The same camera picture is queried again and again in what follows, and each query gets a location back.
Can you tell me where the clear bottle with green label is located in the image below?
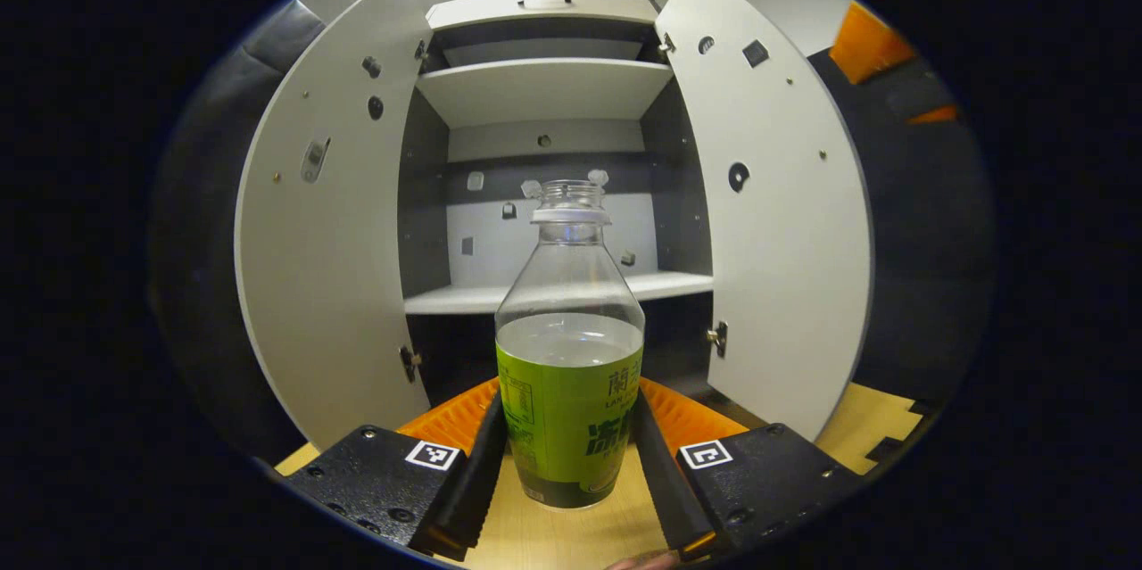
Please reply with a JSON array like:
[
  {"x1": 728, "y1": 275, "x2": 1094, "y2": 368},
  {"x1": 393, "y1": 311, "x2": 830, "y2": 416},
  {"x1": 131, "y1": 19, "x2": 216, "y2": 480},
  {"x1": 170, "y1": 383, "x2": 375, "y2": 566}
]
[{"x1": 494, "y1": 179, "x2": 646, "y2": 510}]

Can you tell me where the white cabinet drawer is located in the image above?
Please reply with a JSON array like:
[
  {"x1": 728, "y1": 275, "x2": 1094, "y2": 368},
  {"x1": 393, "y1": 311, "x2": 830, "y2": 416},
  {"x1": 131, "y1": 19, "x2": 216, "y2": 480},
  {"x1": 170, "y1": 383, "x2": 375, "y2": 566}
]
[{"x1": 426, "y1": 0, "x2": 659, "y2": 29}]

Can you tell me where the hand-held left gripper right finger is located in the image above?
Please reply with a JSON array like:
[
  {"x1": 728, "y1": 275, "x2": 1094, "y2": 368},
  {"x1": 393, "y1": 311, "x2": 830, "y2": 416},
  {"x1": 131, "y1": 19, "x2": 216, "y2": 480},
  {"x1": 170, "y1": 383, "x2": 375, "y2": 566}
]
[{"x1": 632, "y1": 376, "x2": 865, "y2": 560}]

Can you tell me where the white cabinet door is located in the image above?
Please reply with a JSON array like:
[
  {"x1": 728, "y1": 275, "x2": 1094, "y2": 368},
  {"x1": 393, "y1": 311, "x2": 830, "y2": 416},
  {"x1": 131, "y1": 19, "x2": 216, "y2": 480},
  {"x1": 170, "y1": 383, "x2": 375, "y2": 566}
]
[
  {"x1": 234, "y1": 0, "x2": 434, "y2": 450},
  {"x1": 654, "y1": 0, "x2": 873, "y2": 443}
]

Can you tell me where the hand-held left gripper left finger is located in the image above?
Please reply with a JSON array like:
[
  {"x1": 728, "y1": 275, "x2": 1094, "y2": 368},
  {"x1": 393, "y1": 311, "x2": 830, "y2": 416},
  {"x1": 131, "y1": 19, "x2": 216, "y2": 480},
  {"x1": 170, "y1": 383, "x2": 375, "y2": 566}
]
[{"x1": 278, "y1": 376, "x2": 511, "y2": 564}]

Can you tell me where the black backdrop cloth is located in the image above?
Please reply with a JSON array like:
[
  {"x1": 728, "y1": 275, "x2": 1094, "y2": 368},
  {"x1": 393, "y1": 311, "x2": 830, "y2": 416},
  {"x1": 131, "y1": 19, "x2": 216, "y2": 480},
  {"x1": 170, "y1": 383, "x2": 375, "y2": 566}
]
[
  {"x1": 807, "y1": 44, "x2": 997, "y2": 415},
  {"x1": 150, "y1": 0, "x2": 327, "y2": 464}
]

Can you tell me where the white cabinet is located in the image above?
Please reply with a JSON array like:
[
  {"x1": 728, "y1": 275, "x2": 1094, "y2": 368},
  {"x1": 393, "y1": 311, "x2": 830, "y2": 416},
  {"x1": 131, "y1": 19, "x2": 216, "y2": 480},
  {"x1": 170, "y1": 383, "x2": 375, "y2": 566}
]
[{"x1": 397, "y1": 0, "x2": 715, "y2": 410}]

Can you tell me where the white cabinet shelf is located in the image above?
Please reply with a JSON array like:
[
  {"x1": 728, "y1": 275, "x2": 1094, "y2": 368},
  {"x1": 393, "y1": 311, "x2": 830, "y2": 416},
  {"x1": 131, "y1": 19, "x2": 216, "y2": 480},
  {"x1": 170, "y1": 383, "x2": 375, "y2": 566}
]
[
  {"x1": 403, "y1": 271, "x2": 715, "y2": 316},
  {"x1": 415, "y1": 58, "x2": 674, "y2": 129}
]

